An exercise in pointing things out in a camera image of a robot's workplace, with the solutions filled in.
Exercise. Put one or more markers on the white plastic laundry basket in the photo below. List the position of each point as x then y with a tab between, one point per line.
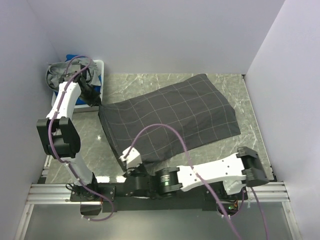
100	65

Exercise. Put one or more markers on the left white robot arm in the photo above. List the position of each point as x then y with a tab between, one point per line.
58	134

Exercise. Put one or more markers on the aluminium frame rail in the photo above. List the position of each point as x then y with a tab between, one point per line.
230	205

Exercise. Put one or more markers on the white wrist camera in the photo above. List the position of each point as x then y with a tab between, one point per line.
74	68
130	158

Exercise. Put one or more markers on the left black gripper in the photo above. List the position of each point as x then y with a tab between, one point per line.
94	97

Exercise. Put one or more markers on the grey crumpled shirt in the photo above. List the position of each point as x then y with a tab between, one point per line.
56	72

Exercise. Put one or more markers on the blue cloth in basket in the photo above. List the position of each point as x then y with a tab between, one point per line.
79	102

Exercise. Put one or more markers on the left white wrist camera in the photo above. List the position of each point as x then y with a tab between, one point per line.
74	68

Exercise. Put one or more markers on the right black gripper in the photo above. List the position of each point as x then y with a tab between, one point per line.
133	170

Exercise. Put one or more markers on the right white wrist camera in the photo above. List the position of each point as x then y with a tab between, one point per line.
130	158

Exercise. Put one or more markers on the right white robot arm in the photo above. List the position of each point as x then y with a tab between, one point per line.
239	170

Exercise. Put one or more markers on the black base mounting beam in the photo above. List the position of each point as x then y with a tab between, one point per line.
197	198

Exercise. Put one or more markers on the dark grey checked pillowcase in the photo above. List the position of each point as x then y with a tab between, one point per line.
163	123

